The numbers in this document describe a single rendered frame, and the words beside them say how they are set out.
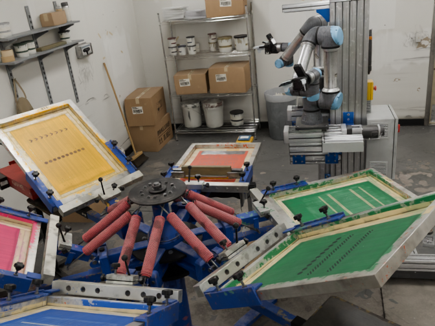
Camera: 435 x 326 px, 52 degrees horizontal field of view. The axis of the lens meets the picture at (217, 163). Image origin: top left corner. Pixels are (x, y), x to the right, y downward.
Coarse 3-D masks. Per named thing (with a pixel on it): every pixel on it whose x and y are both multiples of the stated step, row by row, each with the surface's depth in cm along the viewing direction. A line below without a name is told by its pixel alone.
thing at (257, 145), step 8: (192, 144) 372; (200, 144) 370; (208, 144) 368; (216, 144) 366; (224, 144) 365; (232, 144) 363; (240, 144) 361; (248, 144) 360; (256, 144) 357; (192, 152) 364; (256, 152) 342; (184, 160) 345
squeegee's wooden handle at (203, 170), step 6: (186, 168) 314; (192, 168) 313; (198, 168) 312; (204, 168) 311; (210, 168) 309; (216, 168) 308; (222, 168) 307; (228, 168) 306; (186, 174) 316; (192, 174) 315; (204, 174) 313; (210, 174) 311; (216, 174) 310; (222, 174) 309
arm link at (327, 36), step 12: (324, 36) 278; (336, 36) 275; (324, 48) 282; (336, 48) 280; (324, 60) 287; (336, 60) 285; (324, 72) 290; (336, 72) 288; (324, 84) 293; (336, 84) 291; (324, 96) 294; (336, 96) 291; (324, 108) 299; (336, 108) 295
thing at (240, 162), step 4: (240, 156) 348; (244, 156) 347; (240, 160) 340; (236, 164) 334; (240, 164) 333; (208, 180) 313; (212, 180) 313; (216, 180) 312; (220, 180) 311; (224, 180) 311; (228, 180) 310; (232, 180) 309
